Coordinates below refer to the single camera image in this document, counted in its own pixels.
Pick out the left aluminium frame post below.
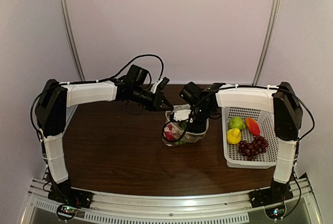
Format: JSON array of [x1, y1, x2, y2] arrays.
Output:
[[59, 0, 85, 81]]

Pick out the aluminium frame post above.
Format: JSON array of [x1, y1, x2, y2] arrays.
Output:
[[59, 0, 85, 81], [252, 0, 281, 85]]

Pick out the clear zip top bag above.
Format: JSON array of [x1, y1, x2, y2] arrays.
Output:
[[162, 104, 209, 146]]

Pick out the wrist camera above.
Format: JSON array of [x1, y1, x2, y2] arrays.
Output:
[[169, 109, 193, 122], [150, 77, 170, 94]]

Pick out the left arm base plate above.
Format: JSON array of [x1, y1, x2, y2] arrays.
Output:
[[47, 188, 93, 209]]

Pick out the green fake grapes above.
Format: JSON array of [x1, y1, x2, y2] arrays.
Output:
[[173, 122, 189, 146]]

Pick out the purple fake grapes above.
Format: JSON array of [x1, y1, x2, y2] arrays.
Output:
[[238, 135, 268, 161]]

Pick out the right aluminium frame post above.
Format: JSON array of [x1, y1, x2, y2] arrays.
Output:
[[252, 0, 281, 85]]

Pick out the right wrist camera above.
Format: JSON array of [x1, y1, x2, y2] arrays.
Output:
[[169, 109, 193, 122]]

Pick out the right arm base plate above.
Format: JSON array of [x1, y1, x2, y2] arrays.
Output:
[[249, 186, 293, 208]]

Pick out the yellow fake lemon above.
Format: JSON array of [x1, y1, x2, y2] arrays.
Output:
[[226, 128, 241, 145]]

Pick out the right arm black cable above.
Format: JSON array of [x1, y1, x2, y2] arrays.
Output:
[[161, 96, 209, 143]]

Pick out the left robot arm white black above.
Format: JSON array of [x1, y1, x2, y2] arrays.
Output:
[[35, 65, 174, 191]]

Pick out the aluminium front rail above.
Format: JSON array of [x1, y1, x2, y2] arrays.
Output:
[[18, 178, 323, 223]]

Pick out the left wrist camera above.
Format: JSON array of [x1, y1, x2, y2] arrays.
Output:
[[150, 77, 170, 94]]

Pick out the green fake apple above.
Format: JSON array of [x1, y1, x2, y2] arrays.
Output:
[[229, 116, 246, 130]]

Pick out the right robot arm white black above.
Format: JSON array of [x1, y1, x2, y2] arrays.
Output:
[[174, 82, 303, 201]]

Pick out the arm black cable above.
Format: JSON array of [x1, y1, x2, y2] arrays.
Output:
[[161, 96, 209, 143], [30, 54, 165, 136]]

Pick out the white perforated plastic basket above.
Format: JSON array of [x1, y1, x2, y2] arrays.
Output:
[[221, 106, 280, 169]]

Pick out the red fake apple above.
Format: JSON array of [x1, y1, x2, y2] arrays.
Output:
[[245, 117, 261, 135]]

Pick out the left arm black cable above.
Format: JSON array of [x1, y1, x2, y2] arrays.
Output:
[[30, 54, 165, 136]]

